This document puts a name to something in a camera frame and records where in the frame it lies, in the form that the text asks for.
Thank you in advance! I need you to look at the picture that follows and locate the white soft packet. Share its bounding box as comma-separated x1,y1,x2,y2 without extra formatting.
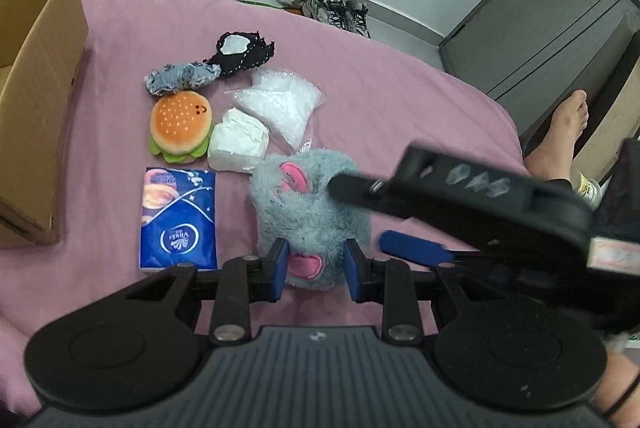
207,108,269,174

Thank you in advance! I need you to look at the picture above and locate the grey sneaker right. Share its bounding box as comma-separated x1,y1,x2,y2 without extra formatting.
343,0,371,39

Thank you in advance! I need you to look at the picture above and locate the blue tissue pack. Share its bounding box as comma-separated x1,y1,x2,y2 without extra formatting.
139,168,218,272

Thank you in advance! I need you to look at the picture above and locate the brown cardboard box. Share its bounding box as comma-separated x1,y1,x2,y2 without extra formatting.
1,0,88,249

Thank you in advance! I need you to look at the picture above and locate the clear plastic bag white filling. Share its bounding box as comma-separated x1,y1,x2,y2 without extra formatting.
226,67,324,151

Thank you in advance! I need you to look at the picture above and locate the grey sneaker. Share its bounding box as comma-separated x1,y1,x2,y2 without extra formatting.
343,0,371,39
302,0,347,30

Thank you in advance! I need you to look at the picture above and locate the grey blue fuzzy cloth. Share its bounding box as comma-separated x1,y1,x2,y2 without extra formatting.
144,62,221,97

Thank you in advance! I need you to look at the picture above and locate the grey sneaker left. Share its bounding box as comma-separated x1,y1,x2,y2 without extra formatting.
302,0,347,30

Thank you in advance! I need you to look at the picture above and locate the grey fluffy plush toy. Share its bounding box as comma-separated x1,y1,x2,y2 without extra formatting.
250,149,371,290

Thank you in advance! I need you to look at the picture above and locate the hamburger plush toy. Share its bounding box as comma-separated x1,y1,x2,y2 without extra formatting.
149,91,214,163

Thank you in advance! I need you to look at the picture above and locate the pink bed sheet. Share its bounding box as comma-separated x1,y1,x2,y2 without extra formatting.
1,0,523,416

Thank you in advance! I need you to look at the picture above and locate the person's bare foot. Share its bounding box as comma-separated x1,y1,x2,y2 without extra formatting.
524,90,589,181

